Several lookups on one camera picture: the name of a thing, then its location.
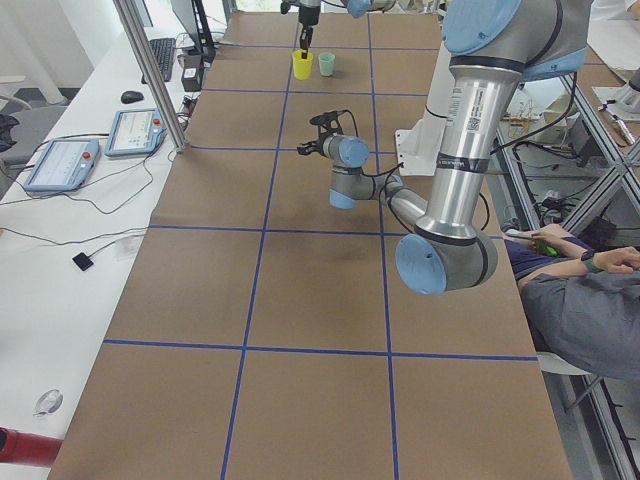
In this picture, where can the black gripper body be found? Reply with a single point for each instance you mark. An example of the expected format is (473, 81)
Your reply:
(306, 16)
(318, 146)

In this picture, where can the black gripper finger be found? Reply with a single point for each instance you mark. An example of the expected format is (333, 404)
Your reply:
(308, 148)
(305, 40)

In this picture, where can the yellow plastic cup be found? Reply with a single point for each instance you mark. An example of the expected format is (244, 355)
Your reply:
(302, 64)

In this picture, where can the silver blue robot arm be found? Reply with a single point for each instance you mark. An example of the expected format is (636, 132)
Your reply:
(494, 46)
(356, 8)

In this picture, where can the green plastic cup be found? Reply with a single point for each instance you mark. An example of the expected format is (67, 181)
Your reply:
(326, 62)

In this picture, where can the black small box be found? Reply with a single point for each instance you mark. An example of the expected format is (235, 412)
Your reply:
(192, 73)

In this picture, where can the black keyboard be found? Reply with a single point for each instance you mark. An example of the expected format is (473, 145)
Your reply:
(163, 50)

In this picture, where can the far blue teach pendant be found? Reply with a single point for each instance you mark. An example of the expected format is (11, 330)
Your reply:
(135, 132)

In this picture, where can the blue teach pendant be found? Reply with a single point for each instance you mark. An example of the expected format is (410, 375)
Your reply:
(135, 132)
(63, 166)

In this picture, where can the black computer mouse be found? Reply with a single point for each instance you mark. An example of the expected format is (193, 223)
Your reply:
(131, 96)

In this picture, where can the near blue teach pendant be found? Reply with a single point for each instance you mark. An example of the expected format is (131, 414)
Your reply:
(63, 166)

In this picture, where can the small black square pad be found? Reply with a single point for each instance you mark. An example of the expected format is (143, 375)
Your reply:
(83, 261)

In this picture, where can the seated person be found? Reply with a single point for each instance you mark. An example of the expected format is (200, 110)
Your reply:
(582, 305)

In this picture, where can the red cylinder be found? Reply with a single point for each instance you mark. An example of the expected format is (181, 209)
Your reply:
(28, 449)

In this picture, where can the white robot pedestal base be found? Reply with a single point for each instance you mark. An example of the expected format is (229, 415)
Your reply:
(417, 149)

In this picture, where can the aluminium frame post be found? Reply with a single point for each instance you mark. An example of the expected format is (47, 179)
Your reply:
(134, 29)

